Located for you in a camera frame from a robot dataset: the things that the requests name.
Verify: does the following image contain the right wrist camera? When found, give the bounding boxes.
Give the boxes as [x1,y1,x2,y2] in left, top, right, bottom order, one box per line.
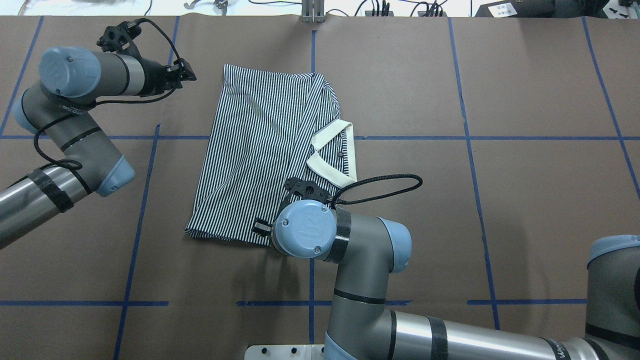
[276,177,332,215]

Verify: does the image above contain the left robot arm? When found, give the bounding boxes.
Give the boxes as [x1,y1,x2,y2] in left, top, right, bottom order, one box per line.
[0,47,196,248]

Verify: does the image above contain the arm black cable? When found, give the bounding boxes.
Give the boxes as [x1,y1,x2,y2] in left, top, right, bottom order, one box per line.
[33,18,182,174]
[328,173,424,208]

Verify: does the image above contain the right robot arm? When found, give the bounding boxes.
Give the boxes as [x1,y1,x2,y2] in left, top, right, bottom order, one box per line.
[246,204,639,360]

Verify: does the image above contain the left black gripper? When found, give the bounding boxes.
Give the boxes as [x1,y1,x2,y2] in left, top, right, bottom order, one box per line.
[144,58,197,97]

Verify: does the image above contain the striped polo shirt white collar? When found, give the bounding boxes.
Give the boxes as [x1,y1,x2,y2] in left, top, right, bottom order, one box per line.
[184,64,358,246]

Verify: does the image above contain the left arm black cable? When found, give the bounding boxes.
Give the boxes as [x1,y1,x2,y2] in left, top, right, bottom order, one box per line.
[33,18,182,174]

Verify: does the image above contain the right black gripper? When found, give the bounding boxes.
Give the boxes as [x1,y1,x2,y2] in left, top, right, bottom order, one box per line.
[252,218,277,244]

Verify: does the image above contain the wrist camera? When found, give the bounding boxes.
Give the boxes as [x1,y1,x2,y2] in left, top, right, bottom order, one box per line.
[96,20,142,59]
[276,177,332,215]

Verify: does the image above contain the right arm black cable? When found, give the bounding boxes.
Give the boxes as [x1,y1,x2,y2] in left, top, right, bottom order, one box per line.
[328,173,424,208]

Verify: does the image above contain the aluminium frame post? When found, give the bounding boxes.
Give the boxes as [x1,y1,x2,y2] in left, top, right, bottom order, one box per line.
[300,0,326,24]

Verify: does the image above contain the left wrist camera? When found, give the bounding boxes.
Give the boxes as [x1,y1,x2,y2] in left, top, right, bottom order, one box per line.
[96,20,142,59]

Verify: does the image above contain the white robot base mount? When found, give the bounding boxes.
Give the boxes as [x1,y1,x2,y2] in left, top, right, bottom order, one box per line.
[243,344,326,360]

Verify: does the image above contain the black box with label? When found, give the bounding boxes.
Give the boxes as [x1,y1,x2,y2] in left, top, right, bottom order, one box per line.
[473,0,556,18]

